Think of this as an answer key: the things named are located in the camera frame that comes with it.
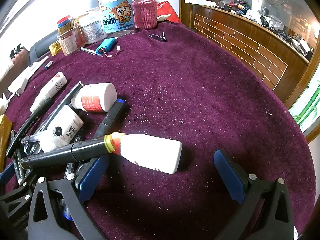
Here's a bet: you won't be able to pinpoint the black marker with yellow end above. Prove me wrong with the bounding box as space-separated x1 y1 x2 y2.
19 134 118 170

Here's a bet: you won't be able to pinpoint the blue battery pack with wires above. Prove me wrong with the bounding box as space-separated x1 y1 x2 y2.
96 37 123 57

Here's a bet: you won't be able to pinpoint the white jar with paper label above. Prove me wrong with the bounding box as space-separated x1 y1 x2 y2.
79 9 106 45

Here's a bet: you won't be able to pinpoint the pink flask with knitted sleeve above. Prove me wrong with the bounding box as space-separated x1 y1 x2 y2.
132 0 158 29

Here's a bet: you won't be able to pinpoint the blue cartoon print tub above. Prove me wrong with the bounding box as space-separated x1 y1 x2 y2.
98 0 136 35

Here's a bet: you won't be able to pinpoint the container with red blue lid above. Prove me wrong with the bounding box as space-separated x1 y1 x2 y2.
57 15 73 36

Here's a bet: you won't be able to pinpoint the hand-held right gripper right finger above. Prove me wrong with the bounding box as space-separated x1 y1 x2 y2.
214 149 295 240

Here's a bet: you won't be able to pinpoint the curved wooden counter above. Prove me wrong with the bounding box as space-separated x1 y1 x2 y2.
184 0 316 92

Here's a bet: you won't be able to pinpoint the white bottle with square code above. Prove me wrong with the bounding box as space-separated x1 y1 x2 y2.
39 105 84 153

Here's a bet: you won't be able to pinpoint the white jar with red label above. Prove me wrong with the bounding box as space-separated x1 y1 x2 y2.
71 82 117 113

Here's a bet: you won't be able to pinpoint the gold rimmed box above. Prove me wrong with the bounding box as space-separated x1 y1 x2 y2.
0 113 13 171

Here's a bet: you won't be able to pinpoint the black marker with white lettering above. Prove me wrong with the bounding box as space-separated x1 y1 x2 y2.
6 98 53 158

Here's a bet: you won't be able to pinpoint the white ballpoint pen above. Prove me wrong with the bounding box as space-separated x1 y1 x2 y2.
80 47 104 57

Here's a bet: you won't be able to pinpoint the clear plastic cup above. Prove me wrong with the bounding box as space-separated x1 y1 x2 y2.
57 27 85 56

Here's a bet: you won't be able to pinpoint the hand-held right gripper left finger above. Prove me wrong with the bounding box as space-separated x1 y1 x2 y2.
28 154 110 240

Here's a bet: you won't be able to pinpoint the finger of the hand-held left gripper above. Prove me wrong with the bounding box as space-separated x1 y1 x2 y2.
0 164 34 205
12 149 29 187

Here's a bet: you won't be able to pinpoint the green bamboo plant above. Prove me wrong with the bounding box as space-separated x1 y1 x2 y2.
292 79 320 131

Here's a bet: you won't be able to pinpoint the grey chair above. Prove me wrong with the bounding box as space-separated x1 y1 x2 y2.
29 29 60 60

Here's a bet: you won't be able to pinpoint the gold foil packet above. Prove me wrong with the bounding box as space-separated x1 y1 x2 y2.
48 41 63 56

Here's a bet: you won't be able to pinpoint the white bottle with orange neck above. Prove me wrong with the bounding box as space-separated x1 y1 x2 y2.
111 132 182 175

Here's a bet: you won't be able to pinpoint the white papers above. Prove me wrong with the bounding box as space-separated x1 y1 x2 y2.
7 56 50 98

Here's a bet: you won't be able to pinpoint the white tube with red print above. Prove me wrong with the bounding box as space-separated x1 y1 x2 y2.
30 71 68 113

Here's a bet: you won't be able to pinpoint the white flat board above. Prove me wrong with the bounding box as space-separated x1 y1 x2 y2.
184 0 216 6

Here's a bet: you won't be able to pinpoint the white tissue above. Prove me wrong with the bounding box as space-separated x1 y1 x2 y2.
0 93 11 116

